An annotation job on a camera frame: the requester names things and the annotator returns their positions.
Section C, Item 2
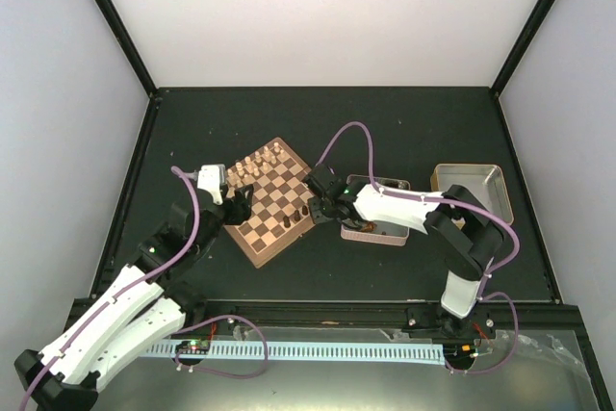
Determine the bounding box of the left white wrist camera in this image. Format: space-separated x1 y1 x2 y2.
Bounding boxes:
196 164 228 205

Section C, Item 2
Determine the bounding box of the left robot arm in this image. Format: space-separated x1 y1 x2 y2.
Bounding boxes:
14 185 254 410

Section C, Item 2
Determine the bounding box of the wooden chess board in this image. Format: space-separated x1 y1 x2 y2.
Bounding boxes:
224 138 314 269

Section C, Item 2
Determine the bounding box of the black frame post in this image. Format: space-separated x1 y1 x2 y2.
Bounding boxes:
490 0 556 98
94 0 157 97

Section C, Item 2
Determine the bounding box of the pink metal tin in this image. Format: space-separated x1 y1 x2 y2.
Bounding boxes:
341 177 411 246

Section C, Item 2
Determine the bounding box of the pile of dark chess pieces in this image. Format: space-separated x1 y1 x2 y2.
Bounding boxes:
358 221 387 236

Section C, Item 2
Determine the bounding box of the black frame post right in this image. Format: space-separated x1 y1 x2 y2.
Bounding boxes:
490 0 556 98

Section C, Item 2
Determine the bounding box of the gold metal tin lid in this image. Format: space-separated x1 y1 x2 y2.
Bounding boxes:
430 164 514 225

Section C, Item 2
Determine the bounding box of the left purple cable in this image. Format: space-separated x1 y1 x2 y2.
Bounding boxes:
18 165 203 411

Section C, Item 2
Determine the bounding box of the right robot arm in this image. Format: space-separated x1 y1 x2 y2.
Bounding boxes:
302 165 505 337

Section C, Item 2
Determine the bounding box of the black frame post left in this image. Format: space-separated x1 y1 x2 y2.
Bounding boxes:
94 0 157 97

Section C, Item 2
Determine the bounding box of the light blue cable duct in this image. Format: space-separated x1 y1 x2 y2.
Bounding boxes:
141 339 445 366

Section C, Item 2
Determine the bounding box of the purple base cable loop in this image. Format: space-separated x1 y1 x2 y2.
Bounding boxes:
172 315 269 379

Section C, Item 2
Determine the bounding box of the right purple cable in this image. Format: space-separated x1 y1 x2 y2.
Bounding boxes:
315 120 521 376

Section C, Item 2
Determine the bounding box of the white chess pieces group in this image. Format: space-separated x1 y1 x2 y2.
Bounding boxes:
226 141 292 189

